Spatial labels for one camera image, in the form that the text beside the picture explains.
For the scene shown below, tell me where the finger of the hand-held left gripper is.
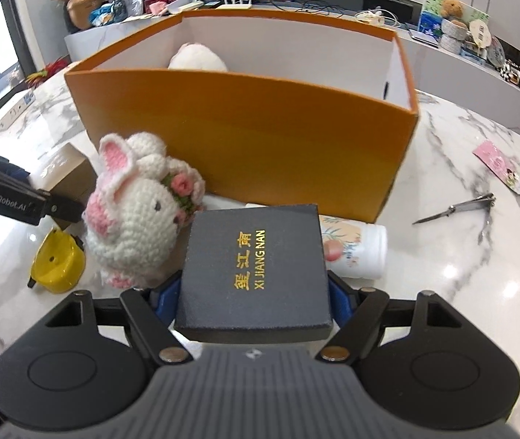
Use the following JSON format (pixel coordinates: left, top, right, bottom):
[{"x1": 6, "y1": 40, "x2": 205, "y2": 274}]
[{"x1": 40, "y1": 192, "x2": 85, "y2": 226}]

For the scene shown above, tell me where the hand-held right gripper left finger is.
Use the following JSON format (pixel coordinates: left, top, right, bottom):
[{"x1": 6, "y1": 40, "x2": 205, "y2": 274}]
[{"x1": 45, "y1": 271, "x2": 193, "y2": 367}]

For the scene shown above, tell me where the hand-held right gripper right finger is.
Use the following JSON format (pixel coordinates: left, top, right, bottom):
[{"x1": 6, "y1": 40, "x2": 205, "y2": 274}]
[{"x1": 315, "y1": 270, "x2": 466, "y2": 364}]

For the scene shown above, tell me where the white crochet bunny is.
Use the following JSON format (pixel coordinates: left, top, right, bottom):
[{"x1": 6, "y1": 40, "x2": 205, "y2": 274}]
[{"x1": 81, "y1": 132, "x2": 206, "y2": 290}]

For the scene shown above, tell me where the dark grey gift box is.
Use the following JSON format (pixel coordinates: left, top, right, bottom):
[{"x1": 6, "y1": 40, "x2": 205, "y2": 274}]
[{"x1": 174, "y1": 204, "x2": 334, "y2": 344}]

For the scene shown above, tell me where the orange cardboard box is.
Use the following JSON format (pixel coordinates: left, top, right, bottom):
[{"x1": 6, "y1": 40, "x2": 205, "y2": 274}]
[{"x1": 64, "y1": 11, "x2": 420, "y2": 222}]

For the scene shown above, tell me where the white black cow plush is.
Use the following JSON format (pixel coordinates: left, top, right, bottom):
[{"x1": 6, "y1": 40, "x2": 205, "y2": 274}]
[{"x1": 168, "y1": 42, "x2": 228, "y2": 72}]

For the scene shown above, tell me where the small brown box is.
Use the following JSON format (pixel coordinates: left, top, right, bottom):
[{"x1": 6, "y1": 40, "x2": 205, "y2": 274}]
[{"x1": 35, "y1": 143, "x2": 99, "y2": 232}]

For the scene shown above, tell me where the yellow plastic toy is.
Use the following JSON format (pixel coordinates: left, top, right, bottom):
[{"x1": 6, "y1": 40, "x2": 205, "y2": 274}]
[{"x1": 29, "y1": 228, "x2": 87, "y2": 294}]

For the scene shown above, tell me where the white tube with peach print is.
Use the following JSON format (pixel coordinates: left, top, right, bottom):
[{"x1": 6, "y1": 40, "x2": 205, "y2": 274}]
[{"x1": 244, "y1": 202, "x2": 389, "y2": 279}]

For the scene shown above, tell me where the small white box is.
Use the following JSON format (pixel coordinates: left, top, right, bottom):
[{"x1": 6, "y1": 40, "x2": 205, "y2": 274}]
[{"x1": 0, "y1": 91, "x2": 36, "y2": 133}]

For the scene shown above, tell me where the red green artificial flower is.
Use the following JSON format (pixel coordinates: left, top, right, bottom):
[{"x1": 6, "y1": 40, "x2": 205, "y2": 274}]
[{"x1": 26, "y1": 57, "x2": 71, "y2": 85}]

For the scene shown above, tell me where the blue snack bag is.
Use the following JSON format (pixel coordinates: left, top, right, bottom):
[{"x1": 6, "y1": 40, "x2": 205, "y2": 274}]
[{"x1": 90, "y1": 4, "x2": 116, "y2": 26}]

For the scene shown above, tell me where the golden vase with dried flowers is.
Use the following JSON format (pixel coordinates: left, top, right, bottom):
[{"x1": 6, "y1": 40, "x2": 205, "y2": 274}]
[{"x1": 47, "y1": 0, "x2": 105, "y2": 33}]

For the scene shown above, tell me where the pink card packet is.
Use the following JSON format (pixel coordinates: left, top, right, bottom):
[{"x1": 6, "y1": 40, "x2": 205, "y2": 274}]
[{"x1": 472, "y1": 141, "x2": 520, "y2": 197}]

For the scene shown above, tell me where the white tray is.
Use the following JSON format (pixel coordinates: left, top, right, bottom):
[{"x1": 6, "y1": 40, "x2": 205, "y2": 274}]
[{"x1": 166, "y1": 0, "x2": 203, "y2": 14}]

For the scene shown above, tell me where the black white checkered toy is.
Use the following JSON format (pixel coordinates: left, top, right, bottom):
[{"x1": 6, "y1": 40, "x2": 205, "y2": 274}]
[{"x1": 498, "y1": 57, "x2": 520, "y2": 87}]

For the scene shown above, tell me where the black soundbar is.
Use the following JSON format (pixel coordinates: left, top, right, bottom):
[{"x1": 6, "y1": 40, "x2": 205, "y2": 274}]
[{"x1": 292, "y1": 0, "x2": 416, "y2": 23}]

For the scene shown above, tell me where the brown teddy bear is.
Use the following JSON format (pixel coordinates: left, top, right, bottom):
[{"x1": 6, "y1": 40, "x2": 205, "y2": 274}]
[{"x1": 440, "y1": 0, "x2": 466, "y2": 21}]

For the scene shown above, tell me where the white charger with cables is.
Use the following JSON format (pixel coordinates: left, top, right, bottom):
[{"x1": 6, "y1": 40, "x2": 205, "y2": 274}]
[{"x1": 356, "y1": 8, "x2": 400, "y2": 27}]

